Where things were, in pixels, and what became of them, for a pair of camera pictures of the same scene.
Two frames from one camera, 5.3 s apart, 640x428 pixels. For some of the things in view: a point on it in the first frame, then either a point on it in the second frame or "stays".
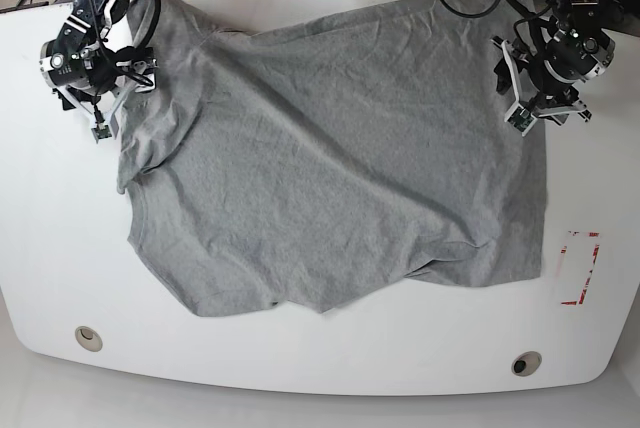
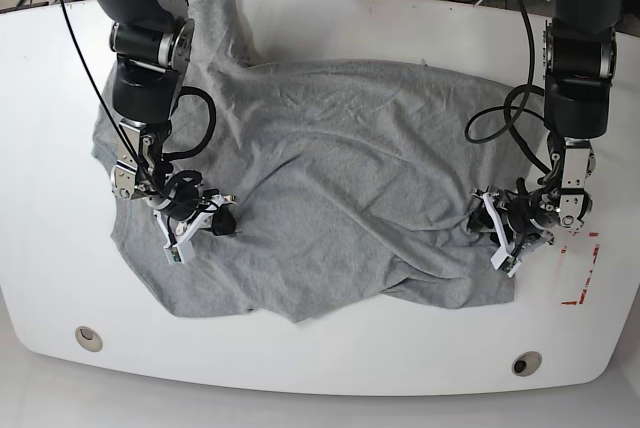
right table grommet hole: [525, 363] stays
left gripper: [135, 69] -> [182, 215]
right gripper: [532, 89] -> [510, 220]
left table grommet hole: [88, 338] stays
